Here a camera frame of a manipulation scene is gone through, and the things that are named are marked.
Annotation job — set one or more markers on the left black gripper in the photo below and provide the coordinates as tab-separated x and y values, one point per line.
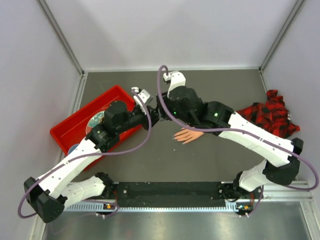
154	116

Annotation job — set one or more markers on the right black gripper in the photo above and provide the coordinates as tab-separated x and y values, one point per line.
162	111

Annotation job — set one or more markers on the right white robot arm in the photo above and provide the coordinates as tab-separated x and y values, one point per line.
280	164

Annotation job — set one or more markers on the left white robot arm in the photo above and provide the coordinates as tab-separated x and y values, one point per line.
51	193

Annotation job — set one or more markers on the mannequin hand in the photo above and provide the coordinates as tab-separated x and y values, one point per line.
186	136

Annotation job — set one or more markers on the red and teal plate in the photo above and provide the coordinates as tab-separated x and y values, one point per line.
94	121

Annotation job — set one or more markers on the red plastic tray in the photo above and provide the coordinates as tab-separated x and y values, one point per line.
72	130

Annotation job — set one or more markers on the blue plastic cup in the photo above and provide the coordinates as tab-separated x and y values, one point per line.
72	148

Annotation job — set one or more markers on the red plaid shirt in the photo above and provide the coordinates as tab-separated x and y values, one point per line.
272	116

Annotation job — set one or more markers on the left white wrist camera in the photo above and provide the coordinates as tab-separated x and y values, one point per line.
143	96

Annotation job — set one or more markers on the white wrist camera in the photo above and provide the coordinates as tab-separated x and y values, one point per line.
143	96
174	79

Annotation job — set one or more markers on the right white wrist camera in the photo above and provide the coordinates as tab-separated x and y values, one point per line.
174	79

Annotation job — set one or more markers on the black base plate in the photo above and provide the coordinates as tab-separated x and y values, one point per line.
168	194

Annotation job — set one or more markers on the slotted cable duct rail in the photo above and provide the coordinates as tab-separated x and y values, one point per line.
224	207

